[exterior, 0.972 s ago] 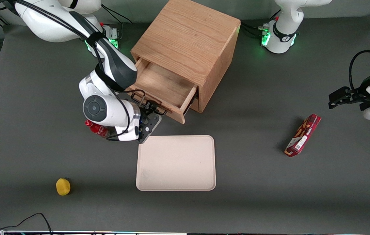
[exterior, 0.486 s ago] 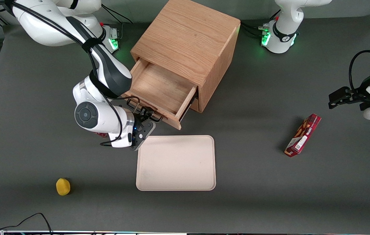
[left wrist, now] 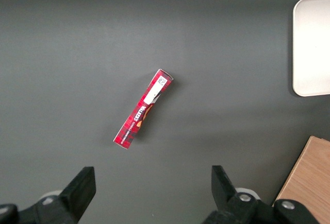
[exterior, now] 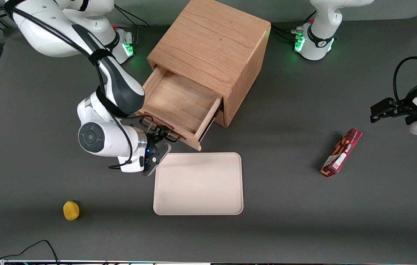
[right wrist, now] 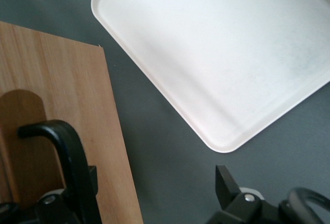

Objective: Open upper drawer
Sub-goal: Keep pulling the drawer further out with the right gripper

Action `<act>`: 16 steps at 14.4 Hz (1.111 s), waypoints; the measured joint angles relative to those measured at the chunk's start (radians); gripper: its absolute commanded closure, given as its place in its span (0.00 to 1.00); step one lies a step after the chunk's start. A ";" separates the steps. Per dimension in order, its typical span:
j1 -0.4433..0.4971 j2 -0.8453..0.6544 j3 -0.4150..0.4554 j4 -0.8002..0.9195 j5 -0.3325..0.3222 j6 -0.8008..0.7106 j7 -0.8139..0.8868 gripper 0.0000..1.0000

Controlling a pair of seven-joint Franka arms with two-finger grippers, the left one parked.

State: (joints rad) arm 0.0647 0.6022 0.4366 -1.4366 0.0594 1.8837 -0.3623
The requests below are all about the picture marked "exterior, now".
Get wooden closed drawer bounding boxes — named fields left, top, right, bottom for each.
left=212, top=110, right=226, bottom=127

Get wooden drawer with grasped handle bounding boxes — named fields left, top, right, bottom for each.
left=135, top=64, right=224, bottom=152

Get wooden drawer cabinet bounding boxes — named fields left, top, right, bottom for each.
left=146, top=0, right=272, bottom=128

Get black arm base cables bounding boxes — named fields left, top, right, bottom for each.
left=114, top=5, right=151, bottom=37
left=272, top=10, right=317, bottom=43

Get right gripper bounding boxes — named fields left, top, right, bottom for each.
left=119, top=126, right=174, bottom=174

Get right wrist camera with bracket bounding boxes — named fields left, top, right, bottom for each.
left=141, top=142, right=172, bottom=177

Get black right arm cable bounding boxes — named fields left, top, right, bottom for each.
left=0, top=0, right=157, bottom=170

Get black right arm base cables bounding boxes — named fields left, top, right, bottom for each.
left=114, top=5, right=151, bottom=37

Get beige plastic tray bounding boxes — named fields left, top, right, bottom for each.
left=153, top=152, right=244, bottom=216

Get black left arm base cables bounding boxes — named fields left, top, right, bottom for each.
left=272, top=10, right=317, bottom=43

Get red cookie box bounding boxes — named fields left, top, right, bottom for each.
left=320, top=128, right=363, bottom=178

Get black metal drawer handle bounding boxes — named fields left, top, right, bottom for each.
left=139, top=115, right=181, bottom=144

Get yellow round fruit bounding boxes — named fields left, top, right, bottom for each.
left=63, top=200, right=80, bottom=221

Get black cable at table edge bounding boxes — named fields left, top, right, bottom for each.
left=0, top=240, right=60, bottom=265

